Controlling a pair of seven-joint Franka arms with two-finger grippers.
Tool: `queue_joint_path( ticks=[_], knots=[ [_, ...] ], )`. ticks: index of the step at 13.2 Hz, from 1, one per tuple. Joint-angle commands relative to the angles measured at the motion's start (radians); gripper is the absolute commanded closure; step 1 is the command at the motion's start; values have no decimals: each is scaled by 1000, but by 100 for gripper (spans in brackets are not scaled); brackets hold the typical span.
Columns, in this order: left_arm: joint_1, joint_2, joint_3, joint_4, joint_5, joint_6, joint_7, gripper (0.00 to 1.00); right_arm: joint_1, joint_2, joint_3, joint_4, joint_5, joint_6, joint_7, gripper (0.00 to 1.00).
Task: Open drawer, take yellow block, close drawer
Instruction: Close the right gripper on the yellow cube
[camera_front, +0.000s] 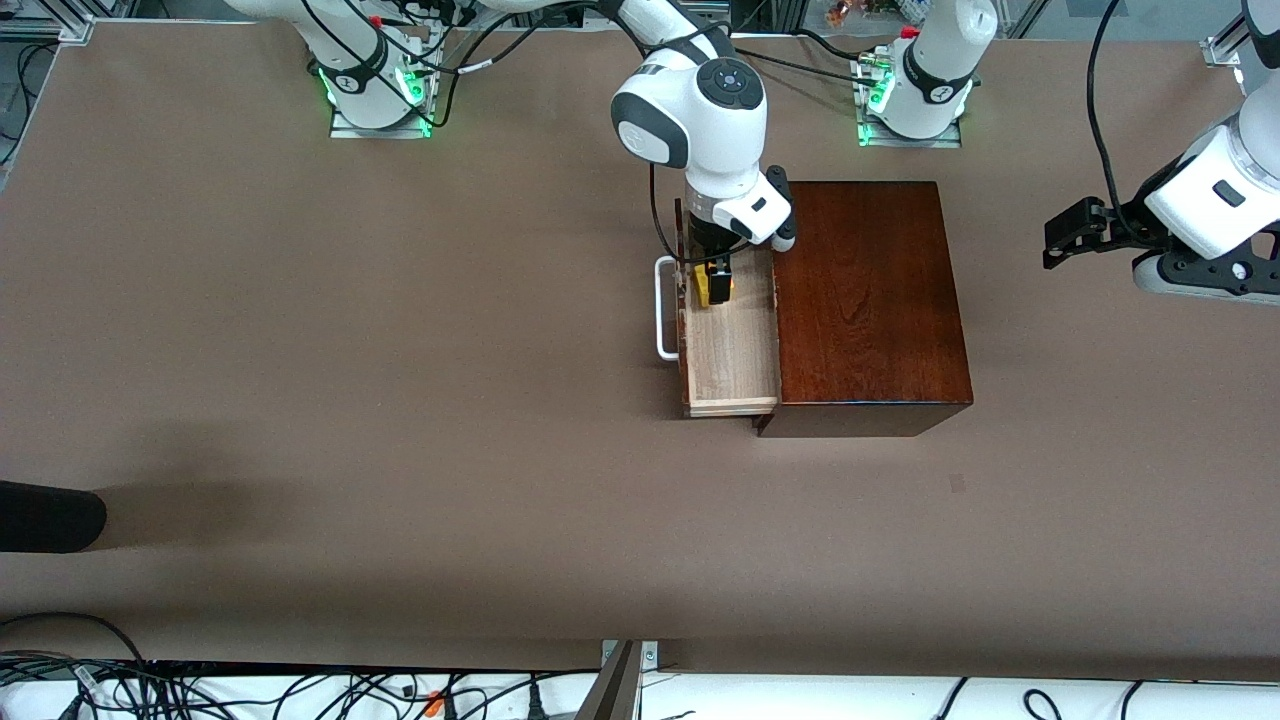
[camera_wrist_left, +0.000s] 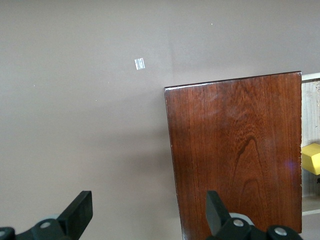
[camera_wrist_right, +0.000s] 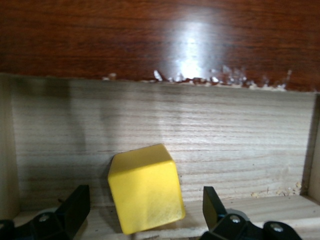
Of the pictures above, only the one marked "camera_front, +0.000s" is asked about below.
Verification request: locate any white metal drawer handle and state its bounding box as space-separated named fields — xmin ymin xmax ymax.
xmin=654 ymin=255 xmax=687 ymax=362

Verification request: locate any wooden drawer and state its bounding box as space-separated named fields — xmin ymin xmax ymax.
xmin=675 ymin=197 xmax=784 ymax=419

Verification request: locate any dark brown wooden cabinet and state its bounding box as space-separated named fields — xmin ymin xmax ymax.
xmin=757 ymin=180 xmax=975 ymax=439

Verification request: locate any aluminium corner extrusion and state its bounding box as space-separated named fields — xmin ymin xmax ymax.
xmin=1200 ymin=0 xmax=1251 ymax=69
xmin=0 ymin=0 xmax=96 ymax=46

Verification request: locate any dark aluminium beam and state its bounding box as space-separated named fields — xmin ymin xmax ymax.
xmin=575 ymin=640 xmax=643 ymax=720

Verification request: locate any black cylindrical object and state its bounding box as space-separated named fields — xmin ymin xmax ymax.
xmin=0 ymin=480 xmax=108 ymax=554

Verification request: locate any right arm black connector cable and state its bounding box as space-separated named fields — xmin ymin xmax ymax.
xmin=648 ymin=160 xmax=721 ymax=269

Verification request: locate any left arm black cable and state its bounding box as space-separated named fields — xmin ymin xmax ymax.
xmin=1088 ymin=0 xmax=1151 ymax=241

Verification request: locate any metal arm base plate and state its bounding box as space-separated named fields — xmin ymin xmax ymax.
xmin=330 ymin=100 xmax=433 ymax=139
xmin=858 ymin=118 xmax=963 ymax=149

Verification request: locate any long black table cable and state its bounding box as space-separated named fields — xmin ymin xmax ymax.
xmin=740 ymin=48 xmax=881 ymax=81

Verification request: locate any short black table cable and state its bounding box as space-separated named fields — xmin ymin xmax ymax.
xmin=795 ymin=28 xmax=866 ymax=63

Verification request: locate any silver beam bracket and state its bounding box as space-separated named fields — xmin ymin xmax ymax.
xmin=601 ymin=640 xmax=660 ymax=673

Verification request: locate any black cable tangle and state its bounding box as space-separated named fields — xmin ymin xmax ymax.
xmin=0 ymin=650 xmax=601 ymax=720

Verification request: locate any black arched cable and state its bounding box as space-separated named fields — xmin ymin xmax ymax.
xmin=0 ymin=611 xmax=149 ymax=666

